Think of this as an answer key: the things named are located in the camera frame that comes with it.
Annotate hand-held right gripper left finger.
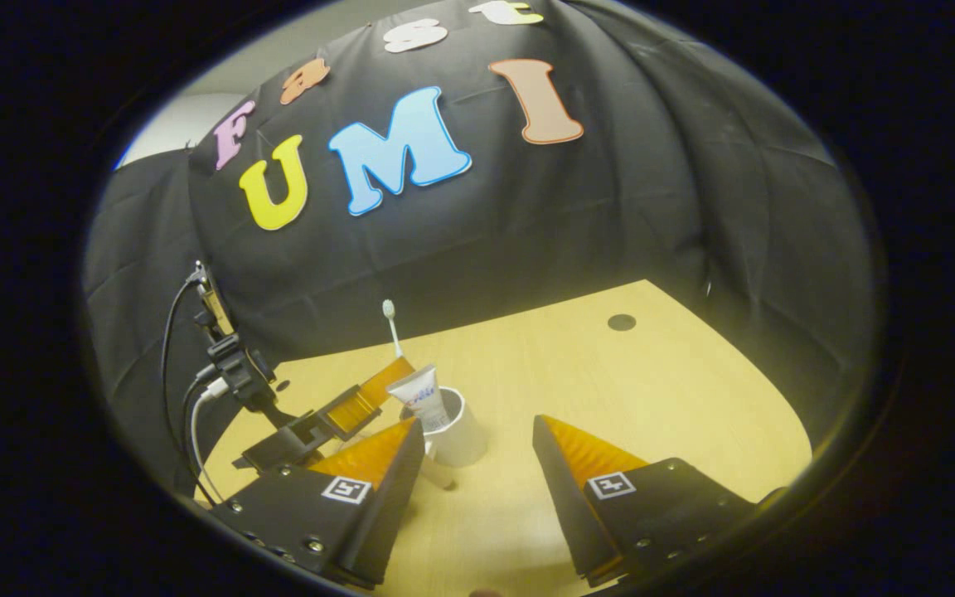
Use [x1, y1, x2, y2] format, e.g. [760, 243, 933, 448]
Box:
[209, 416, 427, 590]

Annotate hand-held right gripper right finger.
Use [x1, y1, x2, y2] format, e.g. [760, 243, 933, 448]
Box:
[531, 414, 759, 585]

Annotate white toothpaste tube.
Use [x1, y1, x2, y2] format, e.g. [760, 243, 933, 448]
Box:
[386, 365, 453, 434]

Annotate pale green toothbrush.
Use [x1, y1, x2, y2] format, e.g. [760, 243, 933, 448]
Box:
[381, 299, 406, 360]

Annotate white cup with wooden handle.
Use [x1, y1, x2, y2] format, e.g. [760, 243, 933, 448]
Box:
[399, 386, 491, 492]

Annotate light wooden desktop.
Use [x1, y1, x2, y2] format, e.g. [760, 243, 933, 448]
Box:
[194, 279, 814, 597]

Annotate black backdrop cloth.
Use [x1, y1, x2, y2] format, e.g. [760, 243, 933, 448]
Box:
[84, 0, 880, 498]

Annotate black cable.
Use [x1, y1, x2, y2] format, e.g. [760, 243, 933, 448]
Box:
[160, 278, 221, 507]

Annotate white cable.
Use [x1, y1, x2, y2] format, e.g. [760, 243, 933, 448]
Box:
[189, 377, 230, 503]

